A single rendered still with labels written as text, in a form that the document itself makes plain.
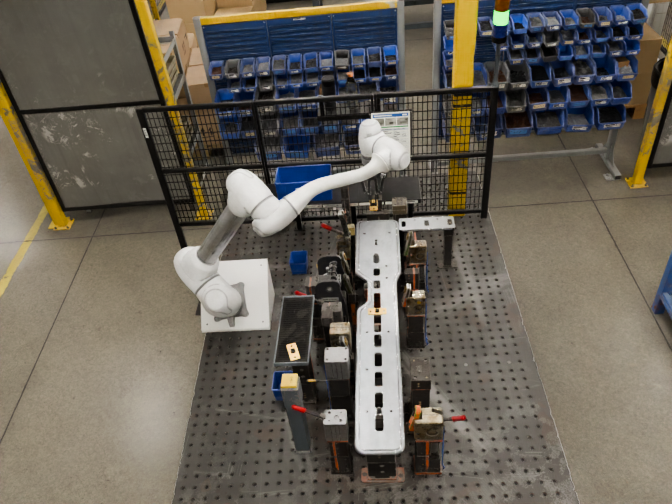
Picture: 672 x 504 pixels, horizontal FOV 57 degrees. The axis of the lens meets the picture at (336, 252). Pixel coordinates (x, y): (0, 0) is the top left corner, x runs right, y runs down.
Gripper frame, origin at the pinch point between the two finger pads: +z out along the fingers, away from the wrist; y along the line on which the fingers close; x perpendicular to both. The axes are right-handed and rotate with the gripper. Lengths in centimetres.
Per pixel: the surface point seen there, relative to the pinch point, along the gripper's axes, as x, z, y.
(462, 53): 57, -45, 47
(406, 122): 54, -10, 19
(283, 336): -74, 13, -38
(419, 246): -8.2, 24.1, 21.7
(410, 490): -116, 59, 11
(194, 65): 290, 54, -160
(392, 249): -4.7, 28.5, 8.5
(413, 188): 42, 25, 22
